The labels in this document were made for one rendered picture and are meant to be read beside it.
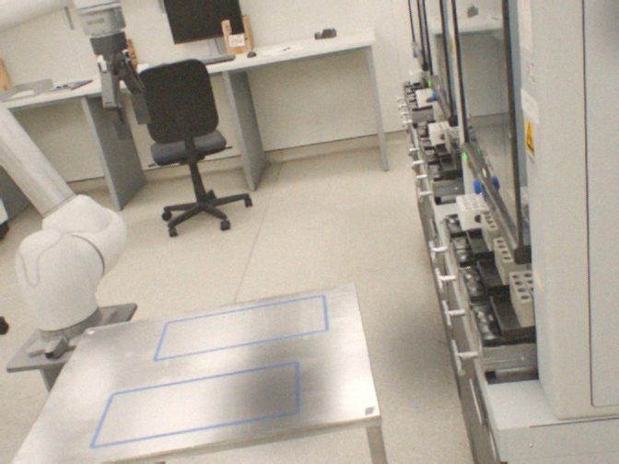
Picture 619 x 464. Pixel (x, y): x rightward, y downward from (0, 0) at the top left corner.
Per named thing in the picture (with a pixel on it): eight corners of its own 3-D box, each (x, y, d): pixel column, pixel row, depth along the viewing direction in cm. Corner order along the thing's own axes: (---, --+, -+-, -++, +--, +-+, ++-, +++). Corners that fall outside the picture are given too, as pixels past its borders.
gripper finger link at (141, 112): (129, 95, 151) (130, 95, 152) (137, 125, 154) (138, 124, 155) (142, 93, 151) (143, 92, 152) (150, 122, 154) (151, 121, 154)
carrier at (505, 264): (516, 289, 128) (514, 261, 126) (506, 290, 128) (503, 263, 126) (505, 262, 139) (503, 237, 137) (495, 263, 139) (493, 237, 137)
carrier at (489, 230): (501, 254, 142) (499, 229, 140) (491, 256, 142) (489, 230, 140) (491, 233, 153) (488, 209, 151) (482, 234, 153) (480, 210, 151)
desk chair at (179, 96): (168, 247, 401) (118, 75, 361) (161, 214, 458) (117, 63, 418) (262, 221, 412) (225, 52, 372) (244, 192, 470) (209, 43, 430)
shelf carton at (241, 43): (228, 55, 471) (220, 21, 462) (234, 51, 491) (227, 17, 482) (251, 52, 469) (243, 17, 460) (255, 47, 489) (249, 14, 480)
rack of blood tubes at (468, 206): (578, 202, 164) (578, 179, 161) (591, 217, 155) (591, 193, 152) (458, 219, 167) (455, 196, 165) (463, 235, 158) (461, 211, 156)
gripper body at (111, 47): (97, 33, 144) (110, 76, 148) (82, 39, 136) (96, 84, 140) (130, 28, 143) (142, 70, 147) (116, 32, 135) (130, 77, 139)
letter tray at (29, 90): (0, 103, 454) (-3, 94, 451) (20, 93, 486) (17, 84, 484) (35, 97, 453) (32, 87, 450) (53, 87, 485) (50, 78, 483)
